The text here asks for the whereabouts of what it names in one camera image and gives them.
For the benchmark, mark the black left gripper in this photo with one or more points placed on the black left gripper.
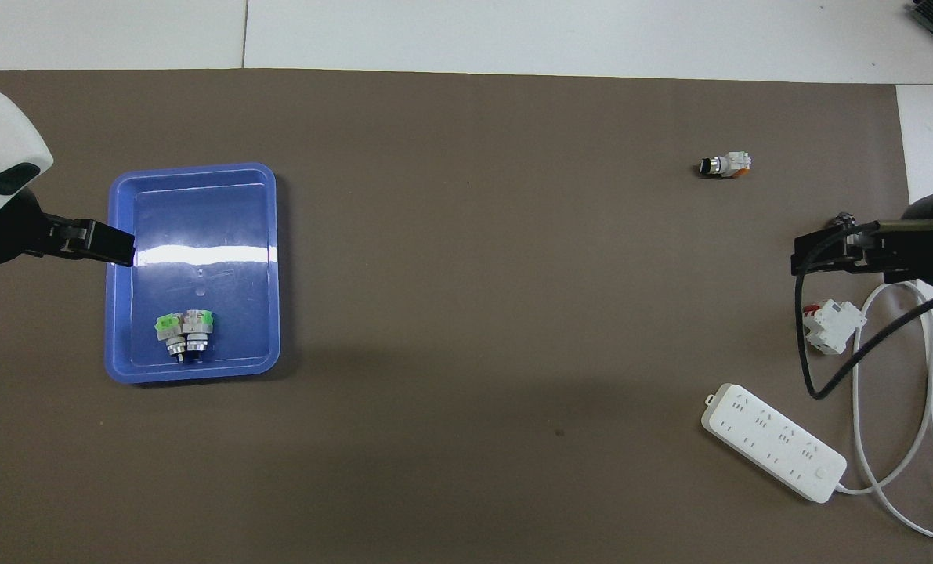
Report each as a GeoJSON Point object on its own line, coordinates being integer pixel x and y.
{"type": "Point", "coordinates": [4, 231]}

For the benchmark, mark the white orange selector switch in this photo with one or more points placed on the white orange selector switch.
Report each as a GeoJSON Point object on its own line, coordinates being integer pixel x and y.
{"type": "Point", "coordinates": [726, 165]}

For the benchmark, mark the blue plastic tray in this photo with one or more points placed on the blue plastic tray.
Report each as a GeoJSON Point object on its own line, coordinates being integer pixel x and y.
{"type": "Point", "coordinates": [200, 290]}

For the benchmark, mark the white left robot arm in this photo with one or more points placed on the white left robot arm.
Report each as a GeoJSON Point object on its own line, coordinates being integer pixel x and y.
{"type": "Point", "coordinates": [0, 133]}

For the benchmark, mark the brown table mat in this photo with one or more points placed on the brown table mat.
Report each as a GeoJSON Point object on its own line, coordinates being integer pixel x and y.
{"type": "Point", "coordinates": [466, 235]}

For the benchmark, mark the green capped selector switch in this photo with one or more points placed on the green capped selector switch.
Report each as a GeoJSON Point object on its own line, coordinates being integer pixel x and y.
{"type": "Point", "coordinates": [198, 327]}
{"type": "Point", "coordinates": [170, 329]}

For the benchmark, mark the white power strip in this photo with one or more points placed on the white power strip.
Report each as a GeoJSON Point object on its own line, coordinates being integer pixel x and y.
{"type": "Point", "coordinates": [772, 439]}

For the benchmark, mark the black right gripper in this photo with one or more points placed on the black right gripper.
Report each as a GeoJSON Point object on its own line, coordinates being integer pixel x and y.
{"type": "Point", "coordinates": [932, 243]}

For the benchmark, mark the white red circuit breaker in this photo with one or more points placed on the white red circuit breaker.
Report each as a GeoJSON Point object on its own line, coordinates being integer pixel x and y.
{"type": "Point", "coordinates": [833, 325]}

